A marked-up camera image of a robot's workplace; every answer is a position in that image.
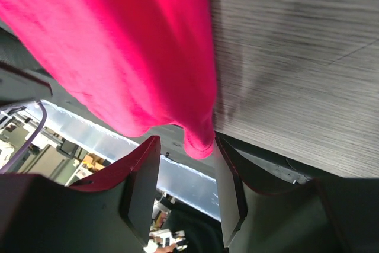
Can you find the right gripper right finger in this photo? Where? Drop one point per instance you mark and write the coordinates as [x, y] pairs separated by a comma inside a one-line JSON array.
[[262, 213]]

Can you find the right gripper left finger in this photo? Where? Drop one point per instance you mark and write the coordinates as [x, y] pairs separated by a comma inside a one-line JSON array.
[[108, 211]]

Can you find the red t shirt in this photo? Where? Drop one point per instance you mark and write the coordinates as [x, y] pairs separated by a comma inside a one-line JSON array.
[[135, 64]]

